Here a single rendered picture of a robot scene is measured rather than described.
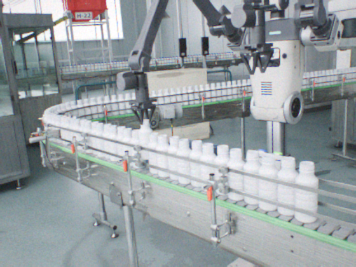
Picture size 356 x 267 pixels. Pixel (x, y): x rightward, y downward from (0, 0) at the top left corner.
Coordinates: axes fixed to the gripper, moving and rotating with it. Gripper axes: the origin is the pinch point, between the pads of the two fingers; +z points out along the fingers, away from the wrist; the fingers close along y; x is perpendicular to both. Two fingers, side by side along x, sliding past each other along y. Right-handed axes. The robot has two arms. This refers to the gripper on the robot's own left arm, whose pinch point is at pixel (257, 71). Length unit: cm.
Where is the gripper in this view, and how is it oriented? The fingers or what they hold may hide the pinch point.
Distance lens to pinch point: 121.6
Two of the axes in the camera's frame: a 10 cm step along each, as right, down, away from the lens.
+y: 7.3, -2.1, 6.5
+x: -6.8, -1.2, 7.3
